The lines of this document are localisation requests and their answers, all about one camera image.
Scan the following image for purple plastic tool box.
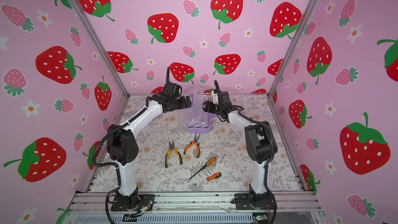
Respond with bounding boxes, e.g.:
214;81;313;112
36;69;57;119
184;86;213;134

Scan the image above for orange handled needle-nose pliers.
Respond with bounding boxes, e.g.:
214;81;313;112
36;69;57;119
183;134;201;158

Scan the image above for yellow handled combination pliers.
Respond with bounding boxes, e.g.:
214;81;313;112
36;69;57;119
164;141;183;169

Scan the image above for large orange handled screwdriver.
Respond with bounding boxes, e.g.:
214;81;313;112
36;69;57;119
189;157;216;180

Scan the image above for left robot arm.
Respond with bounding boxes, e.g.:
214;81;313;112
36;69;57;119
92;82;191;198

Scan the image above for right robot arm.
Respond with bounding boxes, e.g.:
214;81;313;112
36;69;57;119
203;90;278;201

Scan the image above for small orange handled screwdriver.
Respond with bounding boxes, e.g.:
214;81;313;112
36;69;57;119
194;172;222;185

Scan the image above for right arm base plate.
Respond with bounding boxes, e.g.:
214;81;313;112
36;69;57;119
231;192;278;210

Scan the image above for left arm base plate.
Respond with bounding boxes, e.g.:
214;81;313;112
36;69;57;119
111;194;155;212

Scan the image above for aluminium front rail frame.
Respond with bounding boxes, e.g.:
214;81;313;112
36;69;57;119
62;191;328;224

